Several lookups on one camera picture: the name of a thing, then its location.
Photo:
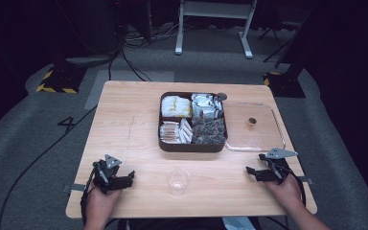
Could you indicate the small dark round cap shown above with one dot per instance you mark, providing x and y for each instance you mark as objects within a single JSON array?
[{"x": 221, "y": 96}]

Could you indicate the pile of dark grey packets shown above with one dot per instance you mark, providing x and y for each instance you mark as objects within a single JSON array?
[{"x": 209, "y": 131}]

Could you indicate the black tripod stand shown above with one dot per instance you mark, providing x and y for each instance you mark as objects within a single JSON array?
[{"x": 273, "y": 41}]

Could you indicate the brown compartment box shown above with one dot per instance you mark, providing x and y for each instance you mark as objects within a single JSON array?
[{"x": 175, "y": 148}]

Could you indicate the grey tape strip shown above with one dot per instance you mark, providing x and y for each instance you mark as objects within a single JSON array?
[
  {"x": 306, "y": 180},
  {"x": 75, "y": 188}
]

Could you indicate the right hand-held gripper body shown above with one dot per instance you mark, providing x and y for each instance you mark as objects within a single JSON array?
[{"x": 276, "y": 166}]

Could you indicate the pale blue cloth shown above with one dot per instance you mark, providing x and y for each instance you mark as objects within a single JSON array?
[{"x": 238, "y": 223}]

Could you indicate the pile of silver packets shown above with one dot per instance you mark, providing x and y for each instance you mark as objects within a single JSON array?
[{"x": 206, "y": 105}]

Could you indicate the pile of clear packets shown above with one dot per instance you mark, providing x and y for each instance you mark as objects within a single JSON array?
[{"x": 169, "y": 132}]

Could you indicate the pile of white yellow packets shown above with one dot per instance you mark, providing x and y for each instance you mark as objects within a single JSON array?
[{"x": 175, "y": 106}]

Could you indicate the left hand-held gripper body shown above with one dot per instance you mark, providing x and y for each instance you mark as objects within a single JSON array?
[{"x": 106, "y": 174}]

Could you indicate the white desk frame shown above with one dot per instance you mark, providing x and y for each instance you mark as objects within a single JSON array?
[{"x": 217, "y": 9}]

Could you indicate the person's right hand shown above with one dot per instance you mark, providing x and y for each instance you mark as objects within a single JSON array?
[{"x": 285, "y": 193}]

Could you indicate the clear plastic lid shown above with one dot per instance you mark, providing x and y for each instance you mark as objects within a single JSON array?
[{"x": 262, "y": 140}]

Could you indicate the clear plastic cup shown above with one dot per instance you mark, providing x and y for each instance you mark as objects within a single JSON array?
[{"x": 178, "y": 180}]

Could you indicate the yellow black striped base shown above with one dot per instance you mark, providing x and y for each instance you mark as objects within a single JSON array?
[
  {"x": 62, "y": 80},
  {"x": 284, "y": 84}
]

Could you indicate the row of white sachets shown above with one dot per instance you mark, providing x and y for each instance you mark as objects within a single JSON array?
[{"x": 186, "y": 131}]

